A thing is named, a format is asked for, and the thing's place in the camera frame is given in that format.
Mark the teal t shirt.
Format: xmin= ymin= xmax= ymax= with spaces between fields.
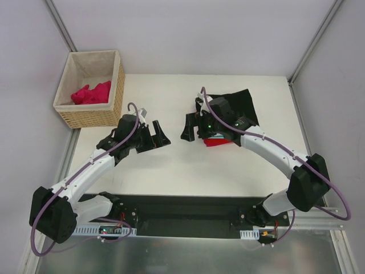
xmin=210 ymin=134 xmax=224 ymax=139

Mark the red t shirt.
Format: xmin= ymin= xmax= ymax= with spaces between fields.
xmin=203 ymin=138 xmax=232 ymax=147

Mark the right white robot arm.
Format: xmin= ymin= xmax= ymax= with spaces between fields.
xmin=181 ymin=96 xmax=331 ymax=227

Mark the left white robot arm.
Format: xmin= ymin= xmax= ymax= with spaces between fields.
xmin=29 ymin=114 xmax=171 ymax=244

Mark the magenta t shirt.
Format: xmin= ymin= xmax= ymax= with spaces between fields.
xmin=71 ymin=81 xmax=111 ymax=105

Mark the wicker basket with liner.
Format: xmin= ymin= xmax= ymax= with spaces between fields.
xmin=53 ymin=50 xmax=125 ymax=129

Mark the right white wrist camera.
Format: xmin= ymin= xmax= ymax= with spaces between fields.
xmin=195 ymin=92 xmax=213 ymax=107

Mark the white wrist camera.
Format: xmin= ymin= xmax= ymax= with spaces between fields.
xmin=195 ymin=92 xmax=213 ymax=107
xmin=138 ymin=108 xmax=147 ymax=123

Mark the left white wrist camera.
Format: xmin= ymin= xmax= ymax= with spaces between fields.
xmin=138 ymin=108 xmax=147 ymax=123

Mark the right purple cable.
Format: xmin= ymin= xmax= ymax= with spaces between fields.
xmin=201 ymin=87 xmax=351 ymax=248

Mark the purple cable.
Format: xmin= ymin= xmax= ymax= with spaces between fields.
xmin=201 ymin=87 xmax=351 ymax=248
xmin=30 ymin=102 xmax=140 ymax=257

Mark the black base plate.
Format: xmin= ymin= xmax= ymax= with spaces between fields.
xmin=94 ymin=195 xmax=291 ymax=239

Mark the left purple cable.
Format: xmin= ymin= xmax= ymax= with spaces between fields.
xmin=30 ymin=102 xmax=140 ymax=257

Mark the left grey cable duct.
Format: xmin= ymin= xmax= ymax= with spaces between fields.
xmin=72 ymin=225 xmax=137 ymax=237

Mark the grey cable duct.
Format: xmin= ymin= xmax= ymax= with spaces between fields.
xmin=72 ymin=225 xmax=137 ymax=237
xmin=240 ymin=229 xmax=278 ymax=240

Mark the right grey cable duct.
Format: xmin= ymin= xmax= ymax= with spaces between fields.
xmin=240 ymin=229 xmax=278 ymax=240

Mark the right corner aluminium post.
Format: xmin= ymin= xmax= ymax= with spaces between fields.
xmin=288 ymin=0 xmax=345 ymax=87

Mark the corner aluminium post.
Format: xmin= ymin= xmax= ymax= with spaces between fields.
xmin=43 ymin=0 xmax=78 ymax=53
xmin=288 ymin=0 xmax=345 ymax=87

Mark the aluminium rail frame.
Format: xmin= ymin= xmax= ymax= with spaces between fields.
xmin=293 ymin=208 xmax=345 ymax=231

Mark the left corner aluminium post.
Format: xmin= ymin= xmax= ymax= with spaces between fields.
xmin=43 ymin=0 xmax=78 ymax=53

